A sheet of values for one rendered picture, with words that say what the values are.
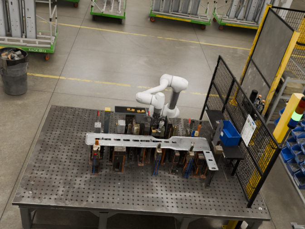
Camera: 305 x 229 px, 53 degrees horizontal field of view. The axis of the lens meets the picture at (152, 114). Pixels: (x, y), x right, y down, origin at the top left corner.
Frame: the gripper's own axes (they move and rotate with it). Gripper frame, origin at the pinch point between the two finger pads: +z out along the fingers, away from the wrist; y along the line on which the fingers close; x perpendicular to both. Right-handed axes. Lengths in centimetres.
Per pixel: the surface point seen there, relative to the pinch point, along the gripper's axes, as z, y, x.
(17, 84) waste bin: 97, 196, -220
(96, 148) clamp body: 15, 59, 21
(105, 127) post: 30, 50, -31
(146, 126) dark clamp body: 13.4, 4.3, -17.3
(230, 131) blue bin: 14, -97, -16
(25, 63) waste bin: 62, 181, -231
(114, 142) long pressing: 21.2, 40.3, 4.7
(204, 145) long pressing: 21, -61, 3
